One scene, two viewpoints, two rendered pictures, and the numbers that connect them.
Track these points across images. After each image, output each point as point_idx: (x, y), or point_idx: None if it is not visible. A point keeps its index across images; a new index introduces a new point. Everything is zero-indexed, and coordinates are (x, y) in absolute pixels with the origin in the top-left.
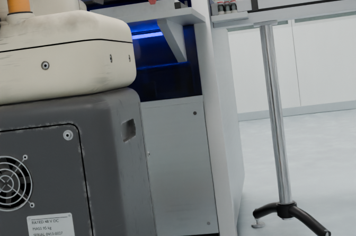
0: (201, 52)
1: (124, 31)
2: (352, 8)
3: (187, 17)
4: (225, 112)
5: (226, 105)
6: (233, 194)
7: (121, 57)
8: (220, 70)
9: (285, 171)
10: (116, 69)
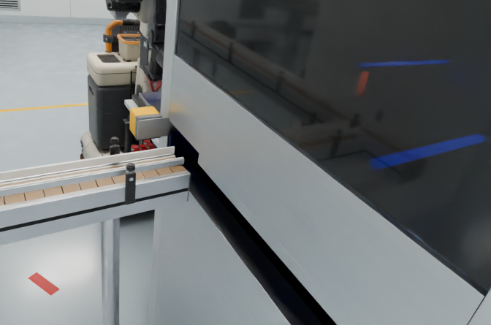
0: None
1: (93, 66)
2: None
3: None
4: (174, 276)
5: (187, 294)
6: (161, 322)
7: (90, 71)
8: (177, 234)
9: None
10: (89, 71)
